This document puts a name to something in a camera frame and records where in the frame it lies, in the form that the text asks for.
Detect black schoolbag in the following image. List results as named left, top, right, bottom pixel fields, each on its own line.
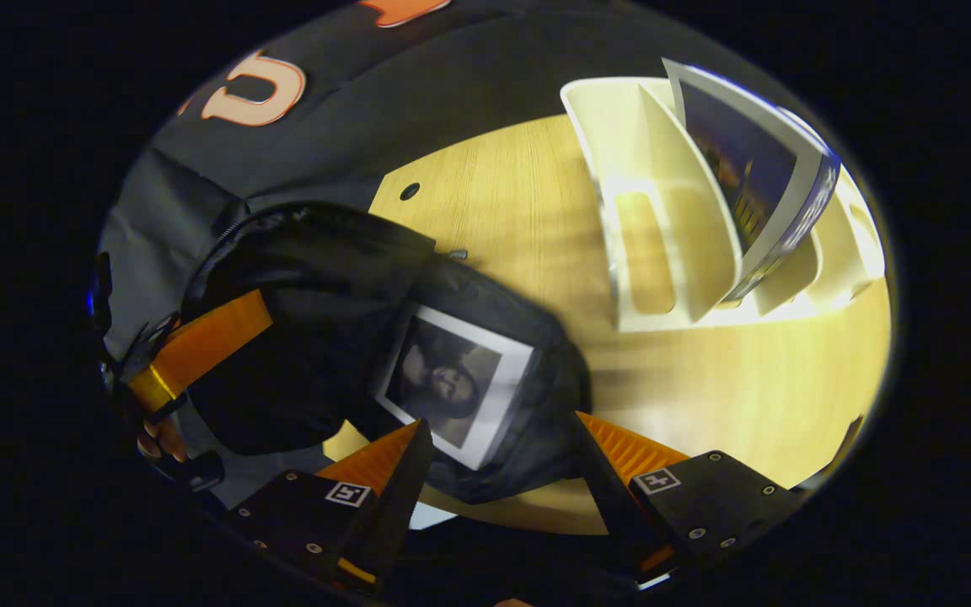
left=180, top=201, right=593, bottom=507

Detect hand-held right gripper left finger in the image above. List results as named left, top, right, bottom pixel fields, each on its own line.
left=223, top=419, right=435, bottom=593

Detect portrait cover book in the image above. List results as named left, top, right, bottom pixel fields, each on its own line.
left=373, top=304, right=536, bottom=472

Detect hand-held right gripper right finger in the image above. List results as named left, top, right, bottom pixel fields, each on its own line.
left=568, top=411, right=808, bottom=584

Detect white bookshelf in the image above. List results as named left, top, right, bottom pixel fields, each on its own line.
left=559, top=76, right=888, bottom=335

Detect blue cover book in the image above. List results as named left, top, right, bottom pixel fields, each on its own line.
left=662, top=57, right=841, bottom=304

